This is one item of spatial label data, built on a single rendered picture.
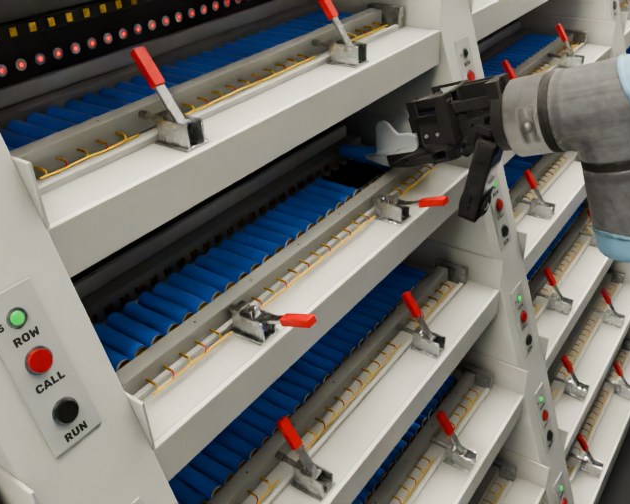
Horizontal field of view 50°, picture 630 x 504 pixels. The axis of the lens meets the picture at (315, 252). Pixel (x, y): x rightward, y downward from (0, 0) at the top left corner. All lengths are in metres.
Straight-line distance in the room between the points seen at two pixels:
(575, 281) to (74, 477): 1.10
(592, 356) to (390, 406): 0.78
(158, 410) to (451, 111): 0.48
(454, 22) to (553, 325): 0.60
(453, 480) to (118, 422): 0.59
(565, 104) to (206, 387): 0.46
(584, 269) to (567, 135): 0.74
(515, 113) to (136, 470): 0.53
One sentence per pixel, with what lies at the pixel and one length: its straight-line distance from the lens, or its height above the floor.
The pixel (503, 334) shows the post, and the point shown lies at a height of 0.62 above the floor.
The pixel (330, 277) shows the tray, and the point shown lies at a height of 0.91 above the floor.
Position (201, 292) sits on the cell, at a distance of 0.70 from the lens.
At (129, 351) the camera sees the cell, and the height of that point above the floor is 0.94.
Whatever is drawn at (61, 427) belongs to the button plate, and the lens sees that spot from 0.52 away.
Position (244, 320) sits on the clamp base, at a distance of 0.65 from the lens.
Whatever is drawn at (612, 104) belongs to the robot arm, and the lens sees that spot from 0.74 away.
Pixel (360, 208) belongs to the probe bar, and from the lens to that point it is 0.83.
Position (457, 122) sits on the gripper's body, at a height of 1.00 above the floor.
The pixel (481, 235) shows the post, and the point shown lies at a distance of 1.02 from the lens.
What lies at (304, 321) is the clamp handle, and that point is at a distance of 0.60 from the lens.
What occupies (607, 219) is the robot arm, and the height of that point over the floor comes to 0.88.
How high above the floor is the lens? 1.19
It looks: 20 degrees down
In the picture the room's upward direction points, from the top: 18 degrees counter-clockwise
